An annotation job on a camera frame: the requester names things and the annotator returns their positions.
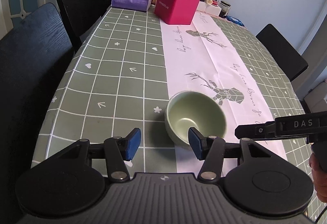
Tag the right black chair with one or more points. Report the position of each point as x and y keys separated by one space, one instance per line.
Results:
x=287 y=58

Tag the white box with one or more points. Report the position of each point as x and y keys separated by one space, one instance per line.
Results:
x=208 y=9

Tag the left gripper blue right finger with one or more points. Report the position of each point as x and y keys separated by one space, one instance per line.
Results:
x=212 y=150

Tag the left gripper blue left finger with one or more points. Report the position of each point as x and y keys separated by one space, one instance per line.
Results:
x=115 y=151

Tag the green checkered tablecloth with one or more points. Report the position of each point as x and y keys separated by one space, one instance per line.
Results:
x=116 y=82

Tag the blue packet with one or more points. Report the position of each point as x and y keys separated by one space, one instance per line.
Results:
x=235 y=20

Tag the person right hand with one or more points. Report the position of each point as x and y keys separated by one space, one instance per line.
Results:
x=319 y=178

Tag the small cream tube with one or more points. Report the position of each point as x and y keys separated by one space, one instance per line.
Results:
x=209 y=2

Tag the pink square box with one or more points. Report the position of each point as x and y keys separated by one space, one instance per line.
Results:
x=176 y=12

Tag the pink deer table runner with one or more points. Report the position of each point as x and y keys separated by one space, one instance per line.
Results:
x=199 y=57

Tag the near left black chair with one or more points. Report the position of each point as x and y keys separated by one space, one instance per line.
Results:
x=34 y=58

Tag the dark glass jar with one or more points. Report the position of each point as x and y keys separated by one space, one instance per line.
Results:
x=225 y=8

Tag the black chair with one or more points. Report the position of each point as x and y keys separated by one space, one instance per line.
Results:
x=34 y=58
x=287 y=58
x=79 y=16

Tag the far left black chair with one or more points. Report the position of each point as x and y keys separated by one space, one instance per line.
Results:
x=79 y=16

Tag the green ceramic bowl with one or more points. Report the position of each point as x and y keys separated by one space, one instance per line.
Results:
x=191 y=109

